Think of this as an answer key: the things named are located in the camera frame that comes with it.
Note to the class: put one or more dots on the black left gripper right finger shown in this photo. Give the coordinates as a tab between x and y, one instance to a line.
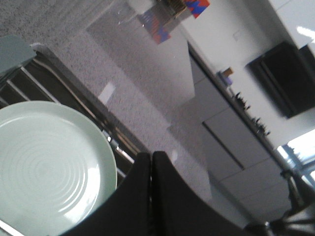
178	211

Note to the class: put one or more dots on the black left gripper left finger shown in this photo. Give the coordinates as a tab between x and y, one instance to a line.
126	212

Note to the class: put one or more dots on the light green round plate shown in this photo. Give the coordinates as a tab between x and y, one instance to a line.
56	168

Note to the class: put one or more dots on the grey sink dish rack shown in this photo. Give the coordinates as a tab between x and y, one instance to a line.
14	51

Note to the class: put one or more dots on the stainless steel sink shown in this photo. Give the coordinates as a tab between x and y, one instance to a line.
46	78

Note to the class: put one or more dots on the red blue patterned box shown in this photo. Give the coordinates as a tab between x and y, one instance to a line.
177	7

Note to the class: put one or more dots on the black wall monitor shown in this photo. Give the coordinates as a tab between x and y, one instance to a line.
287	75

